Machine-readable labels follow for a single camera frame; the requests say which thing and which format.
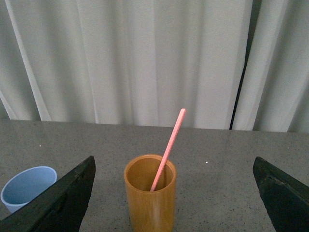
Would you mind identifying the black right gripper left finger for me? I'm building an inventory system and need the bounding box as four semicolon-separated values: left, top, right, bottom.
0;156;95;232

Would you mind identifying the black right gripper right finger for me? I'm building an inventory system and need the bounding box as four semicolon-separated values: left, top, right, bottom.
253;157;309;232

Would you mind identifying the light blue cup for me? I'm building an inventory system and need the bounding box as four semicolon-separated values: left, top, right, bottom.
0;166;57;214

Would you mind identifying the white curtain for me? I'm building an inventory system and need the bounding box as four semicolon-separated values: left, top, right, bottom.
0;0;309;132

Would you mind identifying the pink chopstick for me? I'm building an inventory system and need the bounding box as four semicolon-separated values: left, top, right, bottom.
150;108;186;192

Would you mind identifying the bamboo chopstick holder cup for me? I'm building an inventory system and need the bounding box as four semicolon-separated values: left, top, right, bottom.
124;154;177;232

